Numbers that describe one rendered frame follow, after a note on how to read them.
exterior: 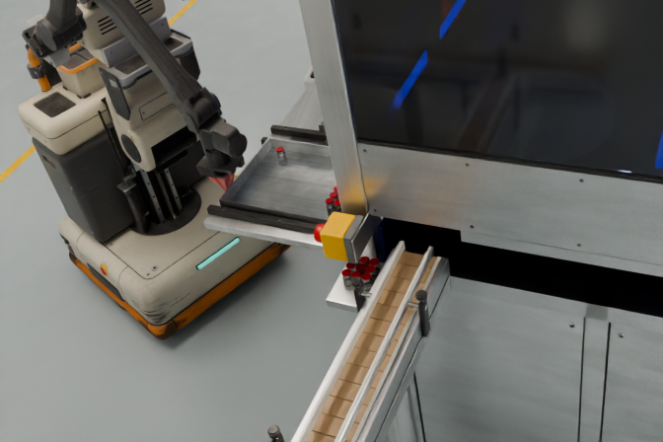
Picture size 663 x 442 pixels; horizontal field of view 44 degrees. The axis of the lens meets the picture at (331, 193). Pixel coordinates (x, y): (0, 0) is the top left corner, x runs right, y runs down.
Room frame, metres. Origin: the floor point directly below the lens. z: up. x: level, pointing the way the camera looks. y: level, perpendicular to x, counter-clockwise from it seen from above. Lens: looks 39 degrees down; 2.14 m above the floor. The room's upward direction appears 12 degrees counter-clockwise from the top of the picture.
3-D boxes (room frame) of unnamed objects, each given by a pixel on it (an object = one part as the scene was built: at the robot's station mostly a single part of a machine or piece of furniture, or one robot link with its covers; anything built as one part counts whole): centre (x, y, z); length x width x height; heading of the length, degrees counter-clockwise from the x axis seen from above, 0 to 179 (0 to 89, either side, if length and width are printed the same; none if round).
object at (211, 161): (1.63, 0.25, 1.01); 0.10 x 0.07 x 0.07; 58
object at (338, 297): (1.23, -0.03, 0.87); 0.14 x 0.13 x 0.02; 58
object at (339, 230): (1.27, -0.01, 0.99); 0.08 x 0.07 x 0.07; 58
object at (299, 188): (1.60, 0.06, 0.90); 0.34 x 0.26 x 0.04; 58
